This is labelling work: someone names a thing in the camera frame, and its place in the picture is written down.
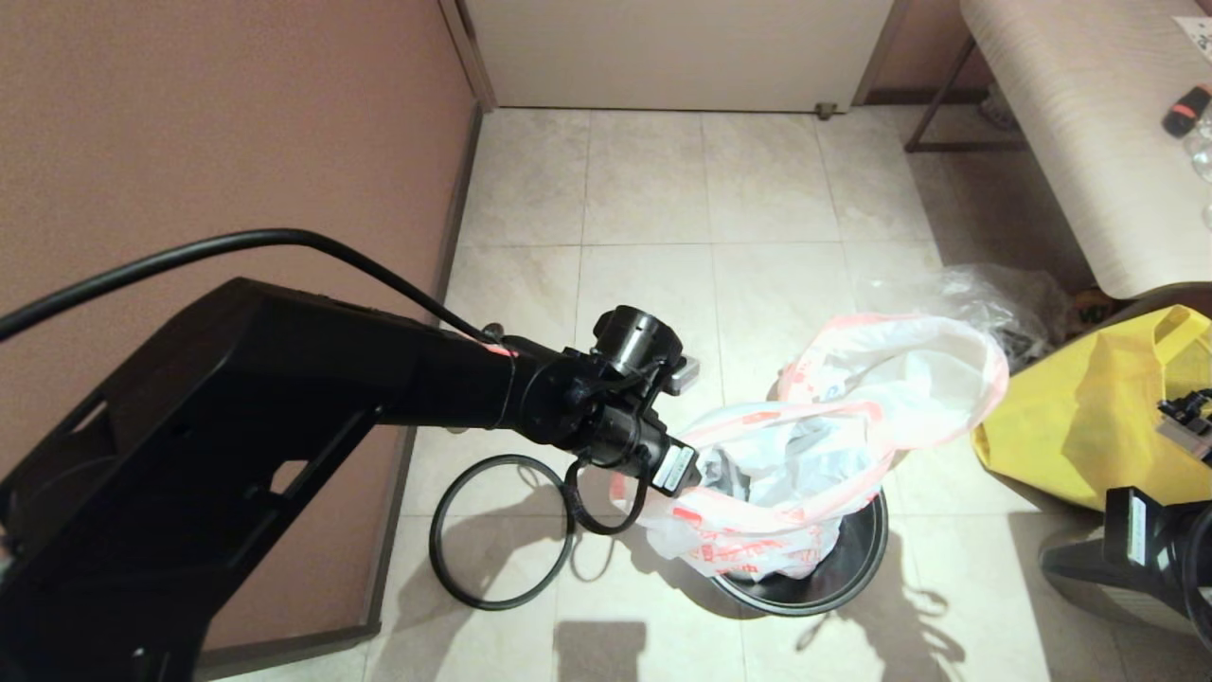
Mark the yellow shopping bag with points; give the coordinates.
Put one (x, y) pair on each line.
(1070, 426)

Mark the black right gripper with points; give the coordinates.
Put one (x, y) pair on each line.
(1117, 530)

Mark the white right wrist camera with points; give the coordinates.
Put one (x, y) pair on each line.
(1188, 426)

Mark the small grey patterned object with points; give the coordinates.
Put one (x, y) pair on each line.
(994, 112)

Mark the white printed paper sheet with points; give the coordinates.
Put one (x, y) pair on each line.
(1195, 36)

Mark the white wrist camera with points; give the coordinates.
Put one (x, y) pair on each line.
(1188, 426)
(684, 376)

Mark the dark metal table frame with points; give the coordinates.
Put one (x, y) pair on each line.
(933, 104)

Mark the clear crumpled plastic bag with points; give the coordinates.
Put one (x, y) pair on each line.
(994, 294)

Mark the black round trash bin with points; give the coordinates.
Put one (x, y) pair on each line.
(852, 559)

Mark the black orange marker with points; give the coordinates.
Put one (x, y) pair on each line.
(1188, 110)

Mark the green printed package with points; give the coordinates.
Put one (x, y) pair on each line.
(1094, 306)

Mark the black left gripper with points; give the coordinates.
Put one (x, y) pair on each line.
(674, 466)

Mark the small metal door stopper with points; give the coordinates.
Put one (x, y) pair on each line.
(827, 111)

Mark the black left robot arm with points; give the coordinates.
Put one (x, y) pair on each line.
(237, 426)

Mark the fresh white pink trash bag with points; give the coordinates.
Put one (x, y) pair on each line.
(757, 530)

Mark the used white pink trash bag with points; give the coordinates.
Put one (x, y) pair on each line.
(909, 360)

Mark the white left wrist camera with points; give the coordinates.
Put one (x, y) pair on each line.
(684, 376)

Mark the white door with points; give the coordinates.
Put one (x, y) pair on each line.
(682, 52)

